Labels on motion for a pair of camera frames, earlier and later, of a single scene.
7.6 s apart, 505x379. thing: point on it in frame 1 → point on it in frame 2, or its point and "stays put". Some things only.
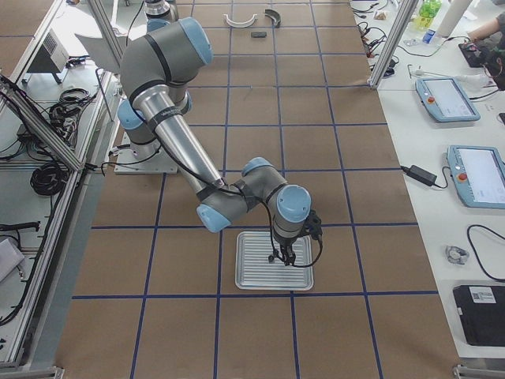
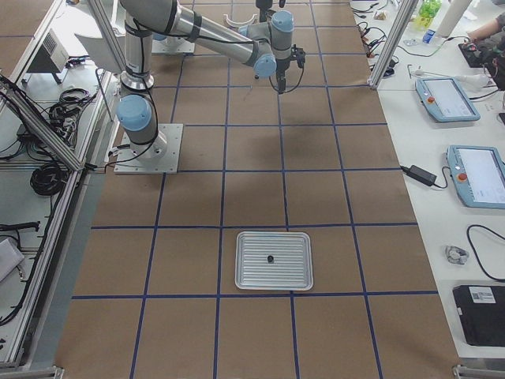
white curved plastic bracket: [241, 24] stays put
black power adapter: [420, 174] stays put
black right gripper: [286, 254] → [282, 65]
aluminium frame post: [383, 61] stays put
